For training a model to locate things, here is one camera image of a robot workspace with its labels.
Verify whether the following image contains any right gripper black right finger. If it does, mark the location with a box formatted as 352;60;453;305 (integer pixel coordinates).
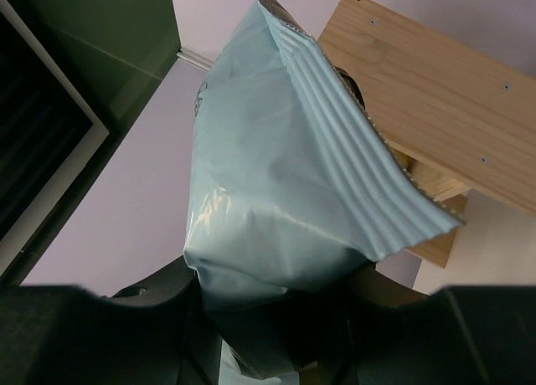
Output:
292;265;536;385

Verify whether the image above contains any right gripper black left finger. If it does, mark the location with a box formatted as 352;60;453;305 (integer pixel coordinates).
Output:
1;259;221;384

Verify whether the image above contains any light blue cassava chips bag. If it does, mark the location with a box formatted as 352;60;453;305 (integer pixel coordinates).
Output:
184;0;461;384

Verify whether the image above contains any yellow kettle cooked chips bag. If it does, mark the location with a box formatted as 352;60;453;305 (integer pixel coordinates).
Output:
393;149;415;175

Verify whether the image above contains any wooden two-tier shelf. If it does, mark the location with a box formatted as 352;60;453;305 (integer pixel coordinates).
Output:
316;0;536;270

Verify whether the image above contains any grey corner frame post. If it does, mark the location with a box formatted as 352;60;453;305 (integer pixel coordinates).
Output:
177;49;214;72

